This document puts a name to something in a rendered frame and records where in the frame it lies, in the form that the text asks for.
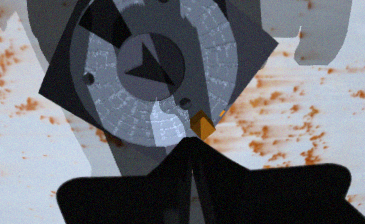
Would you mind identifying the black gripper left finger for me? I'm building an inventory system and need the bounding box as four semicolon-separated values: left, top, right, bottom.
56;137;192;224

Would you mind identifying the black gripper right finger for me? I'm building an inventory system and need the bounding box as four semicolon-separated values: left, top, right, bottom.
190;137;352;224

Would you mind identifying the light blue round flange plate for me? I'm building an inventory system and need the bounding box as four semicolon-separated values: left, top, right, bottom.
69;0;238;146

